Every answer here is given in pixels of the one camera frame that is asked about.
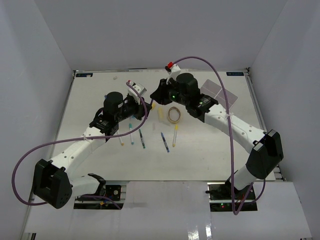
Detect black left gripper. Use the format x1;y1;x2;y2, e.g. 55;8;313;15
115;95;153;123

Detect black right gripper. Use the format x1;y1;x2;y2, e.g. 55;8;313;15
151;77;189;107

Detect green pen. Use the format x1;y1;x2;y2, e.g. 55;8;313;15
138;128;146;149

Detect blue pen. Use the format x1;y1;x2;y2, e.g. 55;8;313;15
160;132;170;153

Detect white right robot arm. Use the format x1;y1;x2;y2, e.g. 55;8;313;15
150;73;284;200

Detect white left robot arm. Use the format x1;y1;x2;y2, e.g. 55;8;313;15
32;91;152;209

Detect teal tipped white pen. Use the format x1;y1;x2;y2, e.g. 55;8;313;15
128;123;134;145

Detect yellow tipped white pen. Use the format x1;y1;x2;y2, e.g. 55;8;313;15
172;124;178;148

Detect orange tipped white pen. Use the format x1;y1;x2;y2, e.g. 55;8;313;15
117;131;124;146

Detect white divided organizer box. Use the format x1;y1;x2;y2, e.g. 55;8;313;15
200;79;238;109

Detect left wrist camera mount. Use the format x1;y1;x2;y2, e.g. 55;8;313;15
127;80;147;105

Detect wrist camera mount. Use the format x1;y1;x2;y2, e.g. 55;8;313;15
127;80;147;105
165;62;181;85

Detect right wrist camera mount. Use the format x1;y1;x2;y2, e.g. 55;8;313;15
165;62;181;85

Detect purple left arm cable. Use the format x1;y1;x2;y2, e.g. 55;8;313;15
11;83;148;210

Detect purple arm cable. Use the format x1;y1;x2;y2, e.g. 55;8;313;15
11;83;148;210
172;56;267;216

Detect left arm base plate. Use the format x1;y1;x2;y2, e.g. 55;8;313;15
73;184;127;210

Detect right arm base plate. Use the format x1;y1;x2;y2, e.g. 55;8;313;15
205;183;258;213

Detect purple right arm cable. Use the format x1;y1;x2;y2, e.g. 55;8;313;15
172;56;267;216

